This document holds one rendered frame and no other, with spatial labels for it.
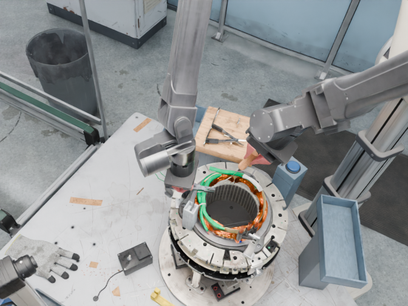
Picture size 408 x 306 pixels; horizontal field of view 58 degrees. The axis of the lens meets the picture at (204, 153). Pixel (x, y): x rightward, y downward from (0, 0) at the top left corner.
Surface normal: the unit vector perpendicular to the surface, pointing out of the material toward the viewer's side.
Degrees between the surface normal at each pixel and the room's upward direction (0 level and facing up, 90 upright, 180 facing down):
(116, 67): 0
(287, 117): 35
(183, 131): 67
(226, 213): 0
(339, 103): 98
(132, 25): 90
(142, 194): 0
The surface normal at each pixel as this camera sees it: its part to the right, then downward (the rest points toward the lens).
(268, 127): -0.79, 0.24
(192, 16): 0.37, 0.43
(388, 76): -0.94, 0.29
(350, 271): 0.09, -0.62
